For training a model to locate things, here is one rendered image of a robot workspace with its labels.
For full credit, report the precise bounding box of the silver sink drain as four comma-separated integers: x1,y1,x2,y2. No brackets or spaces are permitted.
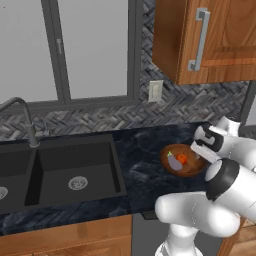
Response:
0,186,9,201
67,175,89,192

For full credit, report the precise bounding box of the grey sink tap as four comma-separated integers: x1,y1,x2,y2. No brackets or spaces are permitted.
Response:
0,96,51,149

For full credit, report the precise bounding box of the grey framed window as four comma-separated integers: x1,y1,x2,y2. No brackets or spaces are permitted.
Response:
0,0,145,112

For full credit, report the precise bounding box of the wooden wall cupboard door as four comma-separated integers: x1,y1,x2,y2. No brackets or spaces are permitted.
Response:
177,0,256,86

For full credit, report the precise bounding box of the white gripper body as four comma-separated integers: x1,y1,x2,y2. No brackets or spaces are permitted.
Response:
190,140,222,165

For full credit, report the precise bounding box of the brown wooden bowl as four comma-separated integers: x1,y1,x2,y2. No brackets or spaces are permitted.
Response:
159,143,208,177

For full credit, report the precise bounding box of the grey window latch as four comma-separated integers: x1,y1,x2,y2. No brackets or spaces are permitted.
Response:
55,38,65,55

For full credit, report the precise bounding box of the grey dishwasher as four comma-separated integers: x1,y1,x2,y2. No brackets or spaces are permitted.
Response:
131,209,223,256

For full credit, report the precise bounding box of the white wall outlet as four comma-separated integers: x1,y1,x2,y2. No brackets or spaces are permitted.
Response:
147,79,165,103

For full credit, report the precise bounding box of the wooden wall cupboard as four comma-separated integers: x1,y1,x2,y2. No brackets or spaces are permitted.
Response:
151,0,256,86

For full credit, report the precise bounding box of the black double sink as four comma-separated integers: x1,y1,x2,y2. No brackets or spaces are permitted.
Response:
0,133,128,215

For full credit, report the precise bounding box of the wooden drawer front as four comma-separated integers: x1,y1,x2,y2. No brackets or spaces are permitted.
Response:
0,214,134,256

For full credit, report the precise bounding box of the wooden base cupboard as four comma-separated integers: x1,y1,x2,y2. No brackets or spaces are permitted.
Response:
216,216,256,256

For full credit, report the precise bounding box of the purple eggplant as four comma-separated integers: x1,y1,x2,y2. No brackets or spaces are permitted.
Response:
166,151,184,172

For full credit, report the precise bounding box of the silver cupboard handle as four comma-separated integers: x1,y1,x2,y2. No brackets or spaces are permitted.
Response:
187,7,211,72

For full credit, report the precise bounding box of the red-orange apple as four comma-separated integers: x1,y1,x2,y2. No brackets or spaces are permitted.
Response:
176,153,188,165

